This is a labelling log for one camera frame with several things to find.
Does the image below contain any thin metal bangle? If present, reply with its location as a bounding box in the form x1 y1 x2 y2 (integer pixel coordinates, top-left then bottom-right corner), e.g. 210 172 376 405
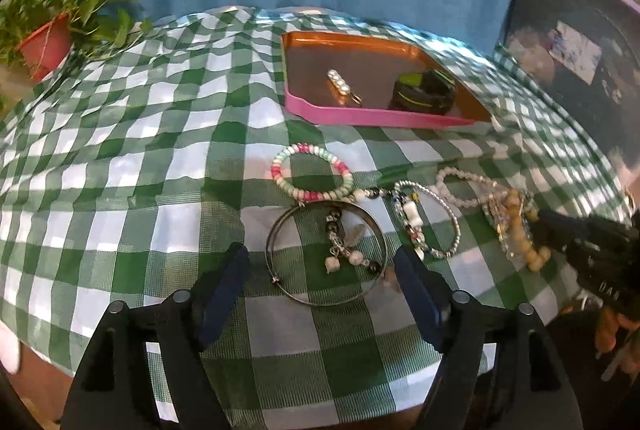
266 202 388 308

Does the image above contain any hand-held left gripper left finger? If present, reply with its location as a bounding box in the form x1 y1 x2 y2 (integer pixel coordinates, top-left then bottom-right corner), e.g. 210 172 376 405
60 242 251 430

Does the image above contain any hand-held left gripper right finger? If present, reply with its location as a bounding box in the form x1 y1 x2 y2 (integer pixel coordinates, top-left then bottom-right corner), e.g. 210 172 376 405
392 246 583 430

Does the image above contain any pale paper label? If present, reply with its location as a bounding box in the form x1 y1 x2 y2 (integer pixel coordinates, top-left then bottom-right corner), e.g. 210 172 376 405
550 22 603 83

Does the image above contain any pink mint bead bracelet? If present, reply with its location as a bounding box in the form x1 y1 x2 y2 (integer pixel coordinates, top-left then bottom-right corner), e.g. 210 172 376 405
271 142 354 202

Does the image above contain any green white checked tablecloth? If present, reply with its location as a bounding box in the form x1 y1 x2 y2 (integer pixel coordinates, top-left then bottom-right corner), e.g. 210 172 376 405
0 7 638 426

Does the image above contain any potted green plant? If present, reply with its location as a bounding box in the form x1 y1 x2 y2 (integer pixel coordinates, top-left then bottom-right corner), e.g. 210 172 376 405
0 0 151 83

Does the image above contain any pearl hair clip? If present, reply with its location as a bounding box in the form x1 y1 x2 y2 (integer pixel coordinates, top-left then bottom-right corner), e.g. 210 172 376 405
327 69 364 103

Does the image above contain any wooden bead bracelet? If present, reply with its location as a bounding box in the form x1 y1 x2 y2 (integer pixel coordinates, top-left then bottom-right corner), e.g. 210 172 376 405
505 190 551 272

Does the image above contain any silver bead bracelet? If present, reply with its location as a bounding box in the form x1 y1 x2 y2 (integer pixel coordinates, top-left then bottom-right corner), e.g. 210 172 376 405
392 180 460 259

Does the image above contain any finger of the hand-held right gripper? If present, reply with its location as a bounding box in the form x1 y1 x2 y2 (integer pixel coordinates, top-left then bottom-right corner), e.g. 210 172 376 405
536 209 640 256

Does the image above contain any dark cabinet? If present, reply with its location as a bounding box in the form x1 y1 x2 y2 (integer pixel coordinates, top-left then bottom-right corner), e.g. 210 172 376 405
500 0 640 191

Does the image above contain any black green wristband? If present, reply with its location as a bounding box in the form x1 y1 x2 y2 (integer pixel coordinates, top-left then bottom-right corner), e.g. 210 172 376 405
389 71 456 116

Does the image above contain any pink tray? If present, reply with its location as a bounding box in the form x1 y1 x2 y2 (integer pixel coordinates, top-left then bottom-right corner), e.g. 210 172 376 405
280 30 493 129

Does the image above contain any person's right hand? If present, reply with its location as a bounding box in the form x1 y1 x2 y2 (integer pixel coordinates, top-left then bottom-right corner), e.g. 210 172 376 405
594 305 640 383

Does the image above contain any pale pink bead bracelet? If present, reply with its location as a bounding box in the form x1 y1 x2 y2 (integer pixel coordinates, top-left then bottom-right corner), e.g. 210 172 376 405
434 166 506 213

